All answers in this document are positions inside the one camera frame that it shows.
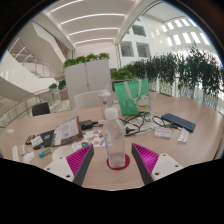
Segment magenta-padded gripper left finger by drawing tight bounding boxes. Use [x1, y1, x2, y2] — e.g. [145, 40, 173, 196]
[43, 143, 95, 187]

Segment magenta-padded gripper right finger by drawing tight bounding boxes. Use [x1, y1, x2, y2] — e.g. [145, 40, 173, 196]
[130, 143, 184, 186]

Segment clear plastic water bottle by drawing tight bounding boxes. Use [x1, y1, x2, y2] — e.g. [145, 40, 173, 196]
[102, 107, 127, 169]

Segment small green tube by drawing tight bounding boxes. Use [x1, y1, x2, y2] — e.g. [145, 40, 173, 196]
[37, 147, 53, 159]

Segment white computer mouse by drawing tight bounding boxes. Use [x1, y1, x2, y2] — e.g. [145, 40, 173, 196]
[21, 151, 35, 165]

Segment white label card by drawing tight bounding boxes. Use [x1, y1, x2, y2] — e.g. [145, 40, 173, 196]
[153, 125, 173, 140]

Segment white card with print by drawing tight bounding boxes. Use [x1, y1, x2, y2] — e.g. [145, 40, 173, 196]
[30, 134, 44, 149]

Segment small white packet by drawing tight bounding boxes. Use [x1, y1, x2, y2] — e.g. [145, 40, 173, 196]
[177, 127, 190, 144]

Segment flat round red coaster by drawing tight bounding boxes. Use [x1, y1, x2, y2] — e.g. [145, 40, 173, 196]
[106, 153, 131, 171]

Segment small white charger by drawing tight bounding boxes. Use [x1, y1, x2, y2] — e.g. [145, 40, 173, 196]
[19, 144, 28, 156]

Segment small red black box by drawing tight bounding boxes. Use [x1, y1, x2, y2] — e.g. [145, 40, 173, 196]
[25, 134, 36, 145]

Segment colourful sticker sheet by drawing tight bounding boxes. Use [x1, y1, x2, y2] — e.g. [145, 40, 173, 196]
[71, 129, 107, 151]

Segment dark blue flat case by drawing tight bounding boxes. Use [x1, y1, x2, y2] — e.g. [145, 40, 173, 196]
[160, 112, 197, 133]

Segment white power strip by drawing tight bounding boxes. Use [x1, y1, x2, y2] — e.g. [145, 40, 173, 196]
[11, 144, 21, 163]

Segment black power adapter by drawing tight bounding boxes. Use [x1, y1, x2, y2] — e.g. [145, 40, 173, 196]
[79, 119, 98, 131]

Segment black chair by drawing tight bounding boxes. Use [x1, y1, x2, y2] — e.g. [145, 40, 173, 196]
[31, 101, 51, 117]

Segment white chair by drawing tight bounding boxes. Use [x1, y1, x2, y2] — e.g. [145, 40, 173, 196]
[73, 90, 103, 110]

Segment green tote bag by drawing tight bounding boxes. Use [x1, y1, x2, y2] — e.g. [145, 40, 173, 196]
[113, 78, 152, 117]

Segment potted plant in brown planter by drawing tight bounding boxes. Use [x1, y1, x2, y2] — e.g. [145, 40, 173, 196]
[48, 79, 69, 102]

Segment clear plastic jug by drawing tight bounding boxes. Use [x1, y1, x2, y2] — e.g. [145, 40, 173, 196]
[97, 84, 113, 121]

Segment white cabinet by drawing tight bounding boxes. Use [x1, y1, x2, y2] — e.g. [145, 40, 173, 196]
[63, 59, 113, 101]

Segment row of green hedge plants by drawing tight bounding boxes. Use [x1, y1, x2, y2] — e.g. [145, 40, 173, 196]
[110, 46, 224, 108]

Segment green plants on cabinet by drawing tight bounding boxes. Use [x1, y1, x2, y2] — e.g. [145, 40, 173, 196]
[63, 52, 111, 69]

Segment ceiling light strips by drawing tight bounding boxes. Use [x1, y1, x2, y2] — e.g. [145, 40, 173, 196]
[49, 0, 126, 46]

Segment black cable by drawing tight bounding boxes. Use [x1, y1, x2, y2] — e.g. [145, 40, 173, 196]
[119, 113, 174, 136]

